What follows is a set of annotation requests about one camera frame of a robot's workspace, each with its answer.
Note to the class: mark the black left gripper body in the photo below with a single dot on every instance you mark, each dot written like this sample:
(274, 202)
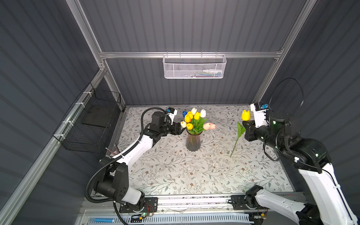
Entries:
(176, 129)

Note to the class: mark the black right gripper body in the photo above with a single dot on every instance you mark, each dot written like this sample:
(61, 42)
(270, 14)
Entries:
(249, 130)

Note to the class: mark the orange yellow artificial tulip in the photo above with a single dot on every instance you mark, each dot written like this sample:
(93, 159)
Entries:
(187, 118)

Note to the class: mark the yellow tulip with stem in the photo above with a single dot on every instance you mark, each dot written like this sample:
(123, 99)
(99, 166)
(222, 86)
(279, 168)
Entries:
(245, 117)
(190, 114)

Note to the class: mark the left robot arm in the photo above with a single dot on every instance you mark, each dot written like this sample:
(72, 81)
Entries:
(111, 182)

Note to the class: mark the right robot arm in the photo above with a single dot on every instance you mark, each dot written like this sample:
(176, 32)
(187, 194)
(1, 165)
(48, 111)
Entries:
(312, 160)

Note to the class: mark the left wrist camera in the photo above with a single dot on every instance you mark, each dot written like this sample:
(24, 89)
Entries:
(172, 112)

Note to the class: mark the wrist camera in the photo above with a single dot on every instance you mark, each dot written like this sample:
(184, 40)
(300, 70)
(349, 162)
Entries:
(260, 114)
(172, 112)

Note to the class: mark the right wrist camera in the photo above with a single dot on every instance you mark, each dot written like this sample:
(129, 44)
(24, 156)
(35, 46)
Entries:
(260, 114)

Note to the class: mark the white wire mesh basket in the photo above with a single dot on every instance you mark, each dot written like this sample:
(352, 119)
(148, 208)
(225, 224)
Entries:
(194, 66)

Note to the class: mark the black wire basket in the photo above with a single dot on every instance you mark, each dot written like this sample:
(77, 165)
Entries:
(91, 125)

